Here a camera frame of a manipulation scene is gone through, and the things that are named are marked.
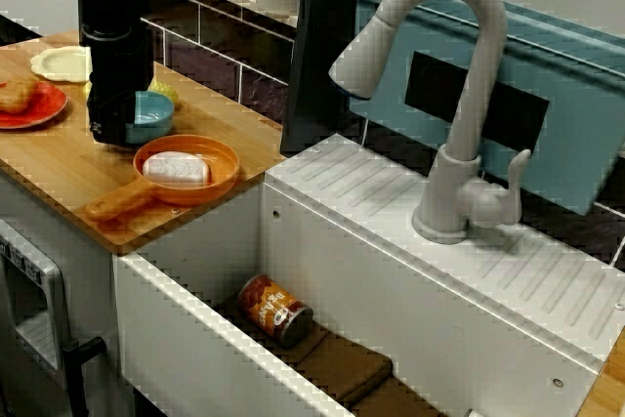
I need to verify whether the black cabinet handle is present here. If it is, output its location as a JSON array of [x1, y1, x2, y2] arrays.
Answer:
[[61, 336, 106, 417]]

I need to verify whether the cream flower-shaped plate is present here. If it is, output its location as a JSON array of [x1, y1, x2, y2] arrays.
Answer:
[[29, 45, 94, 84]]

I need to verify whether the orange toy frying pan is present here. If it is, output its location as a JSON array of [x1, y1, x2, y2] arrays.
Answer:
[[85, 134, 241, 223]]

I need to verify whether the white toy sink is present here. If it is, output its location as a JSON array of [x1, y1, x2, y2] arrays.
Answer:
[[111, 133, 625, 417]]

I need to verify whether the white toy kitchen cabinet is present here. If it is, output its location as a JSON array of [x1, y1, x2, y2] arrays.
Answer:
[[0, 162, 143, 417]]

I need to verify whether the brown cloth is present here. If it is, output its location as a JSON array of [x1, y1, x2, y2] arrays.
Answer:
[[214, 284, 440, 417]]

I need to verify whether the yellow toy corn cob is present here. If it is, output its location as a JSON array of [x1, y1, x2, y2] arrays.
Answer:
[[147, 78, 180, 111]]

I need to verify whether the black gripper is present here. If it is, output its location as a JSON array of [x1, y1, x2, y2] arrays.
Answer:
[[80, 23, 155, 146]]

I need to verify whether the brown toy chicken wing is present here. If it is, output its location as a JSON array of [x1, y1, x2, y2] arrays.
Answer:
[[0, 75, 39, 114]]

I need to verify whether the grey toy dishwasher panel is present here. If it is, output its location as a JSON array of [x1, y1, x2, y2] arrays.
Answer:
[[0, 219, 67, 374]]

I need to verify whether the dark vertical support panel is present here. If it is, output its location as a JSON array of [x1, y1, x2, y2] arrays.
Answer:
[[280, 0, 373, 155]]

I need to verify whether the light blue bowl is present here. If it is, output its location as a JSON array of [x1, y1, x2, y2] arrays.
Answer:
[[124, 90, 176, 146]]

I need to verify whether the grey toy faucet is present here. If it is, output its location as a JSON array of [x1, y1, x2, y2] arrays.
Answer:
[[328, 0, 532, 246]]

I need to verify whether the red plate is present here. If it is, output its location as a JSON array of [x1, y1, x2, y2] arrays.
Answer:
[[0, 80, 68, 131]]

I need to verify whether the teal plastic bin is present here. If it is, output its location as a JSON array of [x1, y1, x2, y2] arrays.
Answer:
[[347, 0, 625, 217]]

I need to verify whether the toy beans can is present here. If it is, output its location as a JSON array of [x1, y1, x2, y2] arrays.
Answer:
[[237, 273, 314, 350]]

